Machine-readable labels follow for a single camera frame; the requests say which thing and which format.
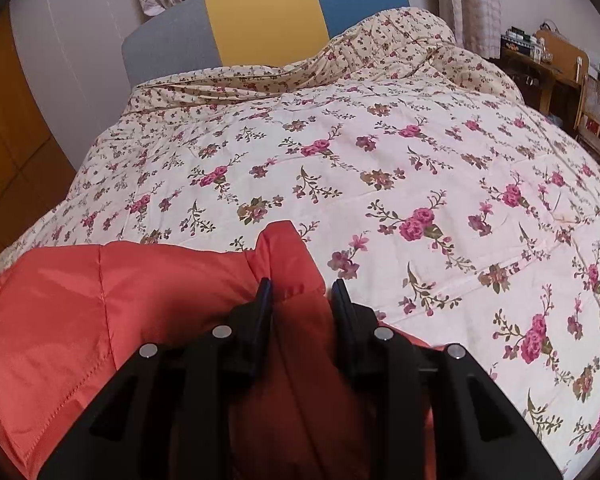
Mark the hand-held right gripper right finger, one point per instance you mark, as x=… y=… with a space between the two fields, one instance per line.
x=341 y=305

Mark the dark tin box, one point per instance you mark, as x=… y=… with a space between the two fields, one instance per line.
x=517 y=42

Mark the floral quilt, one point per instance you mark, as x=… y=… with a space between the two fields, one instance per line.
x=380 y=160

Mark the wooden wardrobe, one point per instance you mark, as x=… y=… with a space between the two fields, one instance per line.
x=10 y=135

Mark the orange puffer jacket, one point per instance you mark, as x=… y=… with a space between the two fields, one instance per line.
x=80 y=310

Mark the wooden desk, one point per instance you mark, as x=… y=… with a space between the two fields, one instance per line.
x=540 y=80

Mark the grey yellow blue headboard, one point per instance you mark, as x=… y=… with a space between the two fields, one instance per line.
x=260 y=15

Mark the brown wooden panel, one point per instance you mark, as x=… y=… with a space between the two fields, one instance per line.
x=562 y=52

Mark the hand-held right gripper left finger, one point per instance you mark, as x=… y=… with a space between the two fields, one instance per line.
x=264 y=302

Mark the checked floral curtain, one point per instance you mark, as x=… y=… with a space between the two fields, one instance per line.
x=472 y=5

